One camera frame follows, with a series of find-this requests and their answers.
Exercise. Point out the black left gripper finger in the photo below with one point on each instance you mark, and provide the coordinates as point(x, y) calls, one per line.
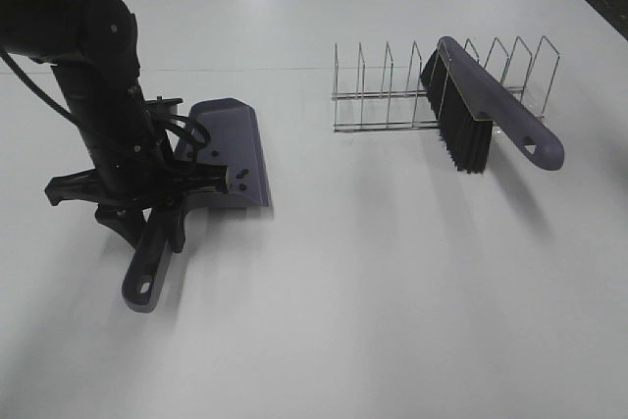
point(128, 224)
point(176, 209)

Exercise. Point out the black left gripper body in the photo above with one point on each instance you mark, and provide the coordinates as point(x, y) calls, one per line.
point(168, 166)

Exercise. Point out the purple plastic dustpan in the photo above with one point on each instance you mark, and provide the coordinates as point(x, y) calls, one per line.
point(233, 124)

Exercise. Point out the purple hand brush black bristles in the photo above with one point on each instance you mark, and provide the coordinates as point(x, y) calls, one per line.
point(468, 103)

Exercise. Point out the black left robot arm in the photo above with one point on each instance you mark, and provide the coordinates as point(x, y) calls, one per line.
point(90, 46)

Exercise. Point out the dark coffee bean pile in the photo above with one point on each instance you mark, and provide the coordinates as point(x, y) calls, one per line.
point(237, 166)

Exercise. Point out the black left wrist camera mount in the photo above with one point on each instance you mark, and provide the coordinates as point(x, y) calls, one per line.
point(161, 107)

